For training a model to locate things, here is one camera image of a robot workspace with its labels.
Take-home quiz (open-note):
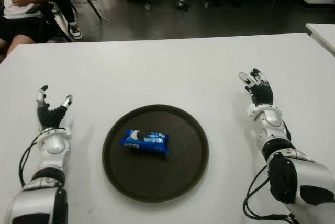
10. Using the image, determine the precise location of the round dark brown tray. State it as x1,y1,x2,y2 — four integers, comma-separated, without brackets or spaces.
102,104,210,204

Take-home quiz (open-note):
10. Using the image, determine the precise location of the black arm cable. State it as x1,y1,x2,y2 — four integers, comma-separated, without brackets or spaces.
18,129,66,187
242,165,295,220

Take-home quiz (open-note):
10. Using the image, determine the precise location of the white floor cable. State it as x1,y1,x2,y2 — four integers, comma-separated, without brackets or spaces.
81,12,111,39

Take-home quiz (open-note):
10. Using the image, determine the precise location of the seated person white shirt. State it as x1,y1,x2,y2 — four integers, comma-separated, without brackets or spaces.
0,0,55,59

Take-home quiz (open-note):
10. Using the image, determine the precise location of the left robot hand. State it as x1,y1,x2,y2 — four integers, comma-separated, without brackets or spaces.
35,84,74,132

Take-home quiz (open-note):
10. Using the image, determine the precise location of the blue Oreo cookie packet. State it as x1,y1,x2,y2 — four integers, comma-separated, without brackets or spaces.
120,129,170,155

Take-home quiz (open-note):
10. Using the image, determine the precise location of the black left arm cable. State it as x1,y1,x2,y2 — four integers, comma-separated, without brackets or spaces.
18,129,66,187

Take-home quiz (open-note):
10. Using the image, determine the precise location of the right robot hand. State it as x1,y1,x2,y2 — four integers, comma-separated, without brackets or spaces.
238,67,274,106

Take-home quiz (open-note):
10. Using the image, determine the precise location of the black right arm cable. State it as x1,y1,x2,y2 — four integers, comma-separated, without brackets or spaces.
242,165,295,220

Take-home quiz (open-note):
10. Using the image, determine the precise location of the white side table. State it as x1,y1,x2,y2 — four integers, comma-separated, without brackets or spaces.
305,23,335,58

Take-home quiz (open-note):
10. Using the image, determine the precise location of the person leg with sneaker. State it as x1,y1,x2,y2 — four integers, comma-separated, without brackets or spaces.
49,0,84,40

